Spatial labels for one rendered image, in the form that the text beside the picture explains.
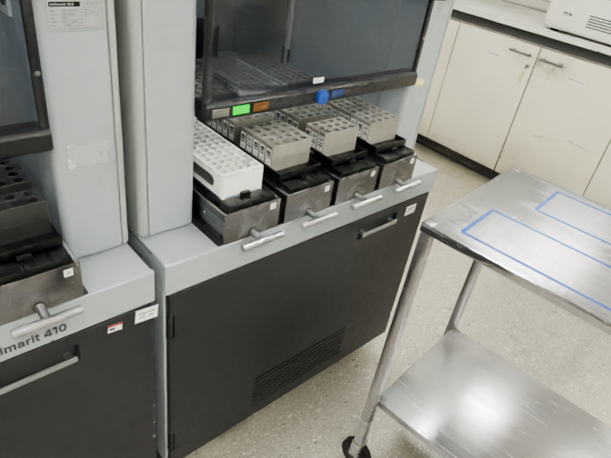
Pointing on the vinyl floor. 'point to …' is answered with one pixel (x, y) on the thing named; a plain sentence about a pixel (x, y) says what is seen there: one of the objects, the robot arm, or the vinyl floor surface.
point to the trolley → (461, 229)
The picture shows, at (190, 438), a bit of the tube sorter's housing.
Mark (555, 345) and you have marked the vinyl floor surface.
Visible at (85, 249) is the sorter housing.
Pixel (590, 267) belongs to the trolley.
